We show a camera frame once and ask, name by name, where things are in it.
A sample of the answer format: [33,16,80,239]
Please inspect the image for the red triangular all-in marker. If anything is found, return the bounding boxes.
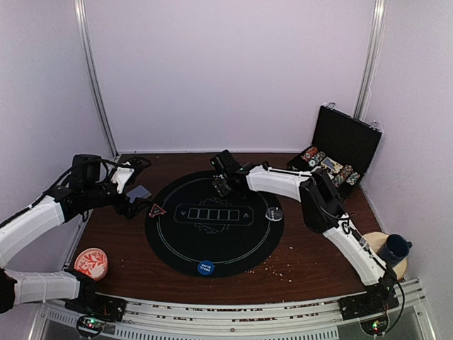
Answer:
[149,203,166,218]

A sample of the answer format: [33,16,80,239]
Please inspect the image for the clear round dealer button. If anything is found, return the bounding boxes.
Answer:
[265,207,284,222]

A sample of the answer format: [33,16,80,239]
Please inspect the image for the blue small blind button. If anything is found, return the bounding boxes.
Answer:
[197,260,215,276]

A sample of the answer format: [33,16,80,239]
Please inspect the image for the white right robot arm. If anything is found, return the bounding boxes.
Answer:
[210,157,397,313]

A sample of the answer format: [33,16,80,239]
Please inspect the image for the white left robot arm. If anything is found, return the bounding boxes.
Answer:
[1,161,149,315]

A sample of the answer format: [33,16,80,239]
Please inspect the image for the blue patterned card deck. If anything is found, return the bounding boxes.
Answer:
[127,185,151,201]

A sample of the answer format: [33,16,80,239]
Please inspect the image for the round black poker mat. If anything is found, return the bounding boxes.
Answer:
[145,171,285,278]

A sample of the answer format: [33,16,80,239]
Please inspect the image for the red white patterned cup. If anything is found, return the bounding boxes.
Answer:
[74,248,108,281]

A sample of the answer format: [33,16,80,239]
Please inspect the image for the red chip row in case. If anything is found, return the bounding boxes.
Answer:
[301,147,319,162]

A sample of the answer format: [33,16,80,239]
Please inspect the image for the green chip row in case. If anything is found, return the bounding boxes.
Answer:
[309,152,326,167]

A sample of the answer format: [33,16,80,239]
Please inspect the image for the card deck in case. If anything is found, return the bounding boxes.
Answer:
[321,157,343,174]

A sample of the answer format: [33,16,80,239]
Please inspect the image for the right chip rows in case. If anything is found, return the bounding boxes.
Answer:
[333,165,361,188]

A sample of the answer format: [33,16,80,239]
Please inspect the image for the black poker chip case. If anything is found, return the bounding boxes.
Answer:
[287,106,382,199]

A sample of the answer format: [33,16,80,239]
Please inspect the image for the round wooden coaster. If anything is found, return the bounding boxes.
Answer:
[365,232,412,281]

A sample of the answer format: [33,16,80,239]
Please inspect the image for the dark blue mug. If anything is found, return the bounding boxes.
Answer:
[377,234,413,268]

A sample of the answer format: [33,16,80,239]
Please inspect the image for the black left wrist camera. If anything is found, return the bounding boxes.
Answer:
[69,154,101,188]

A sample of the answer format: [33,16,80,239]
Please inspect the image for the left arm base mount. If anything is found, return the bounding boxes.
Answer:
[63,269,127,339]

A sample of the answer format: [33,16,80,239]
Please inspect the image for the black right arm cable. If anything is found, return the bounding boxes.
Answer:
[338,212,406,336]

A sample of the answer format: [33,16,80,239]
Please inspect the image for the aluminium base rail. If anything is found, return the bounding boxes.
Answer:
[33,278,436,340]

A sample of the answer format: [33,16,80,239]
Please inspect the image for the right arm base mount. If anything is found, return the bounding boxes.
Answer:
[338,286,399,338]

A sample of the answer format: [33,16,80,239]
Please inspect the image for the aluminium frame post right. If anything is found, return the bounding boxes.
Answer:
[353,0,388,120]

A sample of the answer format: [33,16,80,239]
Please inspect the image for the aluminium frame post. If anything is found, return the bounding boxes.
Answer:
[353,0,388,120]
[74,0,119,158]

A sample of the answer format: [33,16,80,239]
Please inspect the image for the aluminium frame post left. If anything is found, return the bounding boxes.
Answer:
[74,0,119,158]

